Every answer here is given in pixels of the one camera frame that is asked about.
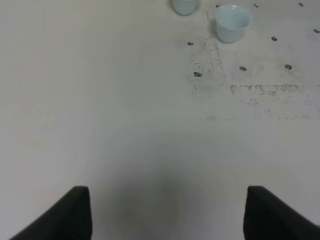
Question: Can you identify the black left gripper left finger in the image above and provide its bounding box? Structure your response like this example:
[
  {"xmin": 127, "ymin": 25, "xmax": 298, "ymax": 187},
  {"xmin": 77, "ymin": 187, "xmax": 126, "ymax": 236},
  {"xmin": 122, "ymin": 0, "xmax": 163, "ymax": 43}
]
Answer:
[{"xmin": 12, "ymin": 186, "xmax": 93, "ymax": 240}]

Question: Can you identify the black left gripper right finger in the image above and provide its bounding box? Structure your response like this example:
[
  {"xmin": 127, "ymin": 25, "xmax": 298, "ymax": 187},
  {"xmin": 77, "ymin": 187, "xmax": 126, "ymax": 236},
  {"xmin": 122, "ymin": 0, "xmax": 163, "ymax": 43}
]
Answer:
[{"xmin": 243, "ymin": 186, "xmax": 320, "ymax": 240}]

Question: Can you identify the near blue porcelain teacup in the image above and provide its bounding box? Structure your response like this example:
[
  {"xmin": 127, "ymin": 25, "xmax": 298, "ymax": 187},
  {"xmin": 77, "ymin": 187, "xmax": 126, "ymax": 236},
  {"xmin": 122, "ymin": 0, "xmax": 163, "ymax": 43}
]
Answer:
[{"xmin": 215, "ymin": 4, "xmax": 253, "ymax": 44}]

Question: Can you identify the blue porcelain teacup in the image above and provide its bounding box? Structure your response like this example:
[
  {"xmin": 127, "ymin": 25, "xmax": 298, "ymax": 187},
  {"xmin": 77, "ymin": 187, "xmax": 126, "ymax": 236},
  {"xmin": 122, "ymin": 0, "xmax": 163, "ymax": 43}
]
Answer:
[
  {"xmin": 172, "ymin": 0, "xmax": 200, "ymax": 16},
  {"xmin": 215, "ymin": 4, "xmax": 253, "ymax": 44}
]

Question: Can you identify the far blue porcelain teacup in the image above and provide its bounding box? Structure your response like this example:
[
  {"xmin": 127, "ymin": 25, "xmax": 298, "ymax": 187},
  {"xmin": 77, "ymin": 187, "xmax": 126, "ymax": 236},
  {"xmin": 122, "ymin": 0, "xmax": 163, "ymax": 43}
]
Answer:
[{"xmin": 172, "ymin": 0, "xmax": 200, "ymax": 16}]

